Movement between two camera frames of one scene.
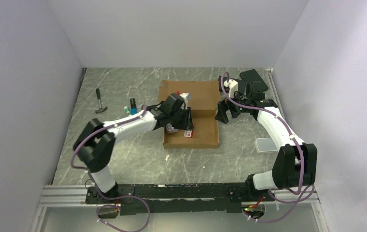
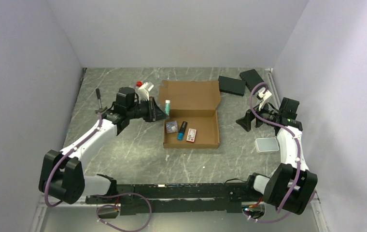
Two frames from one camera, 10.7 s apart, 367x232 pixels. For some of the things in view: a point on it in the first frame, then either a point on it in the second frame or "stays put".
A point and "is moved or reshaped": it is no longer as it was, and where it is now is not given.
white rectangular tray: x=265 y=145 stays put
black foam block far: x=250 y=76 stays put
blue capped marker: x=133 y=106 is moved or reshaped
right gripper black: x=223 y=106 -> x=245 y=122
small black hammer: x=101 y=109 stays put
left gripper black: x=187 y=123 -> x=152 y=108
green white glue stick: x=127 y=110 is moved or reshaped
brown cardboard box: x=204 y=102 stays put
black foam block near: x=241 y=88 stays put
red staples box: x=189 y=133 is moved or reshaped
